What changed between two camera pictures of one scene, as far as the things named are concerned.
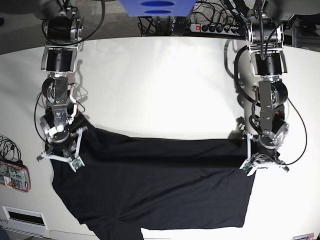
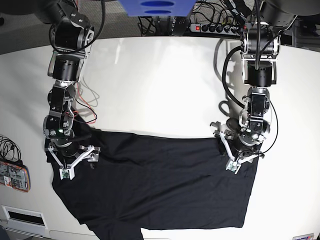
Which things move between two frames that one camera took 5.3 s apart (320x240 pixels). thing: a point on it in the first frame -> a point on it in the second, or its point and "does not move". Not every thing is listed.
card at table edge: [308, 236] does not move
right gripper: [260, 153] -> [246, 140]
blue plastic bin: [157, 8] does not move
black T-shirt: [128, 183] does not move
